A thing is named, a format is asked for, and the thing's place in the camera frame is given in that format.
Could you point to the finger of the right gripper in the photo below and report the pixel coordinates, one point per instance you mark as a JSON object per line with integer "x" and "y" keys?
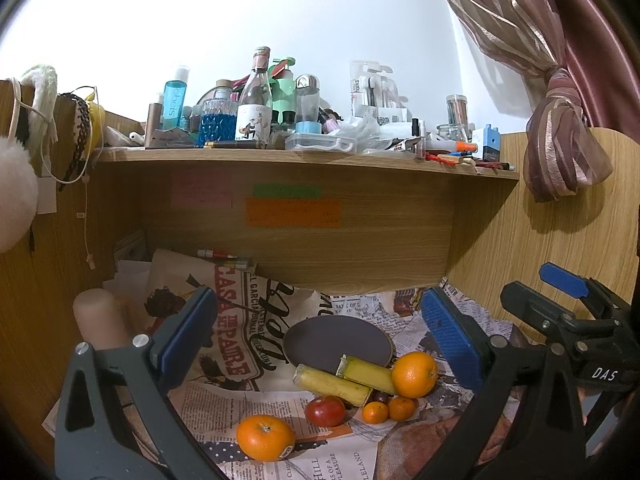
{"x": 539, "y": 312}
{"x": 571, "y": 284}

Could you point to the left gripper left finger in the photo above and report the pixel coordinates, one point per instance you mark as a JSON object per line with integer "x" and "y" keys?
{"x": 93, "y": 439}

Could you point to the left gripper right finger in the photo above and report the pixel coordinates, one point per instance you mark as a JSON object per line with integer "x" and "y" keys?
{"x": 547, "y": 437}

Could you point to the small mandarin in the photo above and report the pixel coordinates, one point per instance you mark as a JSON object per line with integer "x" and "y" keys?
{"x": 374, "y": 413}
{"x": 401, "y": 409}

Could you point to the large orange with sticker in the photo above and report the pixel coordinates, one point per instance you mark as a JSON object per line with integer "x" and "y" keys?
{"x": 265, "y": 437}

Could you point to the yellow corn piece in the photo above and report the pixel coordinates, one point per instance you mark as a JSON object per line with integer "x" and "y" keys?
{"x": 324, "y": 384}
{"x": 365, "y": 373}

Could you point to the red apple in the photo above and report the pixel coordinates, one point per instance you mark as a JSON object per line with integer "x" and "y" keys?
{"x": 325, "y": 411}

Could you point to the yellow corn piece front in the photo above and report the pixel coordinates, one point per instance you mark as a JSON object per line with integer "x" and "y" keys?
{"x": 324, "y": 384}

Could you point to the blue pencil sharpener box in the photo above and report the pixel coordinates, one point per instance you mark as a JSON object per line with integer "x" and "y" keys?
{"x": 487, "y": 140}

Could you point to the red white marker pen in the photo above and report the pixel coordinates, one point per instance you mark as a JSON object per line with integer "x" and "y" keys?
{"x": 214, "y": 254}

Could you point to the dark round plate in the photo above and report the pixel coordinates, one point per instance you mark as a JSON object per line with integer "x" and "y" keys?
{"x": 321, "y": 341}

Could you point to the pink striped curtain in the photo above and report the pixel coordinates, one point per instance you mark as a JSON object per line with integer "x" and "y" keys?
{"x": 589, "y": 77}

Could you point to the pink sticky note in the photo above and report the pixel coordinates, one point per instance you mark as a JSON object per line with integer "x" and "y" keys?
{"x": 201, "y": 188}

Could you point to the white fluffy pompom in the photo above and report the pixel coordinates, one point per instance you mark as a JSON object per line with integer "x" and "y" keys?
{"x": 18, "y": 194}

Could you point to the orange sticky note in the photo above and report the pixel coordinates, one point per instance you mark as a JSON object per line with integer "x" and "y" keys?
{"x": 318, "y": 213}

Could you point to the clear plastic box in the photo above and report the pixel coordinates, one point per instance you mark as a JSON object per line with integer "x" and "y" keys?
{"x": 315, "y": 142}

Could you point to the wooden shelf board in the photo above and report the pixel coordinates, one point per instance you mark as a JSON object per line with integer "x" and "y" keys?
{"x": 246, "y": 156}

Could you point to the green sticky note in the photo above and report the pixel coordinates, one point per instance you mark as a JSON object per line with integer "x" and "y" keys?
{"x": 285, "y": 191}

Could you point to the black patterned headband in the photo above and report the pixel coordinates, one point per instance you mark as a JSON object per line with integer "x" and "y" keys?
{"x": 83, "y": 126}

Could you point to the blue textured glass jar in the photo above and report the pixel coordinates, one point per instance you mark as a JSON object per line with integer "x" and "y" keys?
{"x": 218, "y": 121}

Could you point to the green pump bottle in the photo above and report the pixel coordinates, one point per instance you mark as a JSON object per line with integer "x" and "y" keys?
{"x": 282, "y": 86}

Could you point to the clear glass bottle with label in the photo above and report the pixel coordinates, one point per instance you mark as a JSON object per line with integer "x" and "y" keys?
{"x": 253, "y": 121}

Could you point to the blue liquid bottle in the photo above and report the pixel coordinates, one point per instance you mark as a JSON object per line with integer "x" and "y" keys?
{"x": 173, "y": 99}

